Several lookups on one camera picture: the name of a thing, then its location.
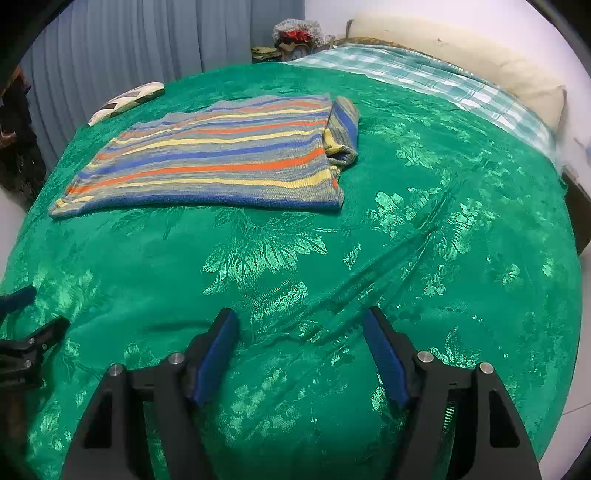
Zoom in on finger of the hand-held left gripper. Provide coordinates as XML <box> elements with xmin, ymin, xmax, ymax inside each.
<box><xmin>0</xmin><ymin>285</ymin><xmax>38</xmax><ymax>315</ymax></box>
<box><xmin>0</xmin><ymin>316</ymin><xmax>71</xmax><ymax>391</ymax></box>

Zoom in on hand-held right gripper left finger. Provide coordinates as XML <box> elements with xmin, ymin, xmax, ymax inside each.
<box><xmin>61</xmin><ymin>308</ymin><xmax>241</xmax><ymax>480</ymax></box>

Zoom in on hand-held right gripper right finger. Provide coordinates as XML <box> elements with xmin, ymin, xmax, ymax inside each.
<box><xmin>362</xmin><ymin>306</ymin><xmax>542</xmax><ymax>480</ymax></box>

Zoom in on striped knit sweater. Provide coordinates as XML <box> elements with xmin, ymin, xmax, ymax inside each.
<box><xmin>48</xmin><ymin>93</ymin><xmax>361</xmax><ymax>219</ymax></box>

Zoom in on person's left forearm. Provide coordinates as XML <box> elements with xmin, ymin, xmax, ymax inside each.
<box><xmin>0</xmin><ymin>388</ymin><xmax>28</xmax><ymax>467</ymax></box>

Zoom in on dark hanging clothes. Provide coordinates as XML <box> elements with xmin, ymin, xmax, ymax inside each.
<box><xmin>0</xmin><ymin>67</ymin><xmax>47</xmax><ymax>208</ymax></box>

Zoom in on green floral bedspread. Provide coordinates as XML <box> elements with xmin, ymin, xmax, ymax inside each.
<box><xmin>0</xmin><ymin>62</ymin><xmax>583</xmax><ymax>480</ymax></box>

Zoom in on small patterned pillow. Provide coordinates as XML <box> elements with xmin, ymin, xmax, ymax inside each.
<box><xmin>88</xmin><ymin>82</ymin><xmax>165</xmax><ymax>127</ymax></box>

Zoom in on brown bedside cabinet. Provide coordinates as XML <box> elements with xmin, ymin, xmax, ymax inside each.
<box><xmin>561</xmin><ymin>168</ymin><xmax>591</xmax><ymax>254</ymax></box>

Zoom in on green checked bed sheet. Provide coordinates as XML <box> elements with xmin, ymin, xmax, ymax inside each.
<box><xmin>286</xmin><ymin>44</ymin><xmax>561</xmax><ymax>162</ymax></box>

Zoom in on blue pleated curtain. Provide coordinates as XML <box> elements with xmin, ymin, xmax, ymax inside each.
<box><xmin>21</xmin><ymin>0</ymin><xmax>305</xmax><ymax>160</ymax></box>

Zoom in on cream padded headboard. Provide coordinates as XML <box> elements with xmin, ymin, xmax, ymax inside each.
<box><xmin>346</xmin><ymin>18</ymin><xmax>568</xmax><ymax>132</ymax></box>

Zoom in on clutter pile by bed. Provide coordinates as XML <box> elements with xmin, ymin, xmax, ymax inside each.
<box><xmin>272</xmin><ymin>18</ymin><xmax>335</xmax><ymax>61</ymax></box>

